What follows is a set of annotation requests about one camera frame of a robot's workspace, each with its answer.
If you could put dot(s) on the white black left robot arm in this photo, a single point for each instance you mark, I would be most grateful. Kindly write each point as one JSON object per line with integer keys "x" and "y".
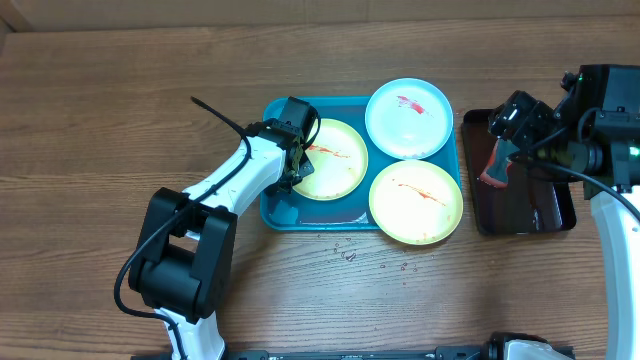
{"x": 180, "y": 268}

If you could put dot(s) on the yellow plate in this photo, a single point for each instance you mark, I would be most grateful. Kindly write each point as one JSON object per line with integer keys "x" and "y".
{"x": 416, "y": 202}
{"x": 339, "y": 157}

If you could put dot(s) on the red sponge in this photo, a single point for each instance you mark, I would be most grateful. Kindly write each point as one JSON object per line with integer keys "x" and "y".
{"x": 495, "y": 172}

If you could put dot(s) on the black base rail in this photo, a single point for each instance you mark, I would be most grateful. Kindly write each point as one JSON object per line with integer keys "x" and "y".
{"x": 440, "y": 353}

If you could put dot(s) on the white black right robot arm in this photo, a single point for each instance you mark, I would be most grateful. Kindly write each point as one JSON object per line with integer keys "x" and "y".
{"x": 522, "y": 155}

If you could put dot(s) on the light blue plate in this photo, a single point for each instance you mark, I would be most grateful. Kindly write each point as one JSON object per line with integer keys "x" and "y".
{"x": 409, "y": 118}

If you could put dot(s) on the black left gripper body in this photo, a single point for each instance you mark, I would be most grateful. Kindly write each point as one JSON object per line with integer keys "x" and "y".
{"x": 305, "y": 167}

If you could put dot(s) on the teal plastic tray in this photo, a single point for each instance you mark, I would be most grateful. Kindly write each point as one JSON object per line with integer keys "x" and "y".
{"x": 294, "y": 212}

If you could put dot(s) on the dark brown rectangular tray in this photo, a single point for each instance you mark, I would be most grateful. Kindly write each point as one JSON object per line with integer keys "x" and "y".
{"x": 523, "y": 205}

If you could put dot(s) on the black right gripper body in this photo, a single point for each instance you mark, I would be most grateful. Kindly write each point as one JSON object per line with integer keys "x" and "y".
{"x": 532, "y": 133}

